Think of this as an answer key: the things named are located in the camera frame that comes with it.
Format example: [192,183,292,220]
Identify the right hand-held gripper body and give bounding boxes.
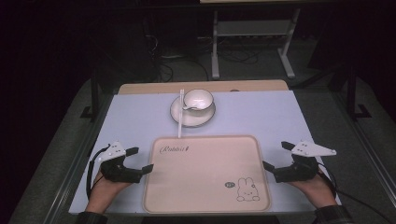
[274,140,337,184]

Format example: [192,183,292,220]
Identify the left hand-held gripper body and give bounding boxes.
[97,141,144,185]

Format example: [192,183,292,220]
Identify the person's left hand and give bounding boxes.
[85,171,133,215]

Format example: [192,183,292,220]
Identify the person's right hand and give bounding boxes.
[288,173,338,209]

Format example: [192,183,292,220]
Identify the pale blue table mat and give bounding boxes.
[68,90,343,216]

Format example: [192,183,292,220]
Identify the beige tray with rabbit print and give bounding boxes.
[142,134,273,215]

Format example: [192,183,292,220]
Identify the white chopstick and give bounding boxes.
[177,89,183,139]
[178,89,185,139]

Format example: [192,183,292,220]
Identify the black metal stand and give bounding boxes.
[79,76,101,121]
[345,65,373,121]

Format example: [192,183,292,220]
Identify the wooden table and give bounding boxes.
[118,79,290,95]

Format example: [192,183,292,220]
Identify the white plate with dark rim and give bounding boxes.
[169,95,217,128]

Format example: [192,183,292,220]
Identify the white bowl with dark rim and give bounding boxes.
[182,89,215,112]

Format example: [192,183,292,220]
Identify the white metal stand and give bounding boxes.
[210,7,302,80]

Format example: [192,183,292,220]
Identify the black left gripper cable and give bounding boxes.
[86,143,112,200]

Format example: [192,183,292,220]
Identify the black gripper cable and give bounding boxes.
[317,161,389,224]
[86,143,112,200]

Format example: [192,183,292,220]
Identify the grey metal frame rail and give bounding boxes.
[43,92,115,224]
[330,91,396,202]

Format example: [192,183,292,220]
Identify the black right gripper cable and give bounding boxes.
[317,161,389,224]

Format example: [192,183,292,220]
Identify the black floor cables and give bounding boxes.
[144,31,261,82]

